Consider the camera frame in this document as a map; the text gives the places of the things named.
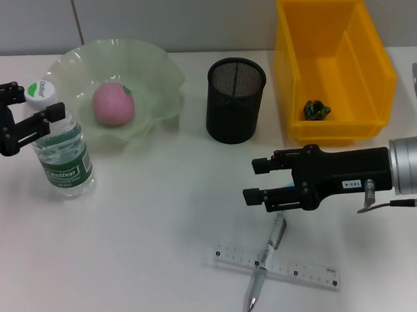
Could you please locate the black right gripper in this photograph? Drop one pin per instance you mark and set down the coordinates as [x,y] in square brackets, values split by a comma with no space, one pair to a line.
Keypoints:
[344,170]

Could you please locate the clear green-label water bottle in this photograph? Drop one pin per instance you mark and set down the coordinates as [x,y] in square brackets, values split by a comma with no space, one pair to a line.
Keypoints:
[64,162]

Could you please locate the green plastic wrapper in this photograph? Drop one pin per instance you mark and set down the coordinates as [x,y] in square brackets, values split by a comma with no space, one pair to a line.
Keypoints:
[315,111]

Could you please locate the pink toy peach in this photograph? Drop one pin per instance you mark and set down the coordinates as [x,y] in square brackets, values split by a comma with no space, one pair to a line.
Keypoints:
[111,105]

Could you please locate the black mesh pen holder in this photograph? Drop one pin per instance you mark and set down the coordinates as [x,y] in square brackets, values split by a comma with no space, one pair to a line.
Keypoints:
[231,118]

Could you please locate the transparent plastic ruler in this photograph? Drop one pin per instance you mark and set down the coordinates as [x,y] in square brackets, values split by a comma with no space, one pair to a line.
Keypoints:
[307,273]

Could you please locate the silver ballpoint pen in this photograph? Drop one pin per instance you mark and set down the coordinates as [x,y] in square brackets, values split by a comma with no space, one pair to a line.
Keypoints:
[259,281]

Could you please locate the green wavy glass fruit plate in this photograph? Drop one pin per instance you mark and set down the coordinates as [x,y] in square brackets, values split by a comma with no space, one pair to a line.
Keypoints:
[146,83]

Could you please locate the yellow plastic bin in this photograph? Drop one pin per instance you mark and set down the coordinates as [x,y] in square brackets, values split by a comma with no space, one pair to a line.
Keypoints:
[338,82]

